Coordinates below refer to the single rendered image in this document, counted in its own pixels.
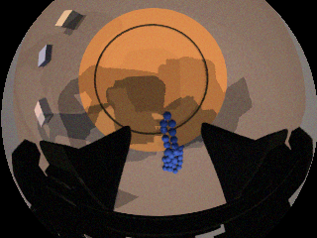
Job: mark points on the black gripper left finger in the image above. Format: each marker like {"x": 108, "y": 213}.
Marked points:
{"x": 98, "y": 166}

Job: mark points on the round wooden bead board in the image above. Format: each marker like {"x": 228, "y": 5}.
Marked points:
{"x": 148, "y": 62}

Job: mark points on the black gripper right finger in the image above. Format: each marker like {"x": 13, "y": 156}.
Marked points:
{"x": 236, "y": 159}

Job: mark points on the tan cube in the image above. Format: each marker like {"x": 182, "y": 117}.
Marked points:
{"x": 69, "y": 19}

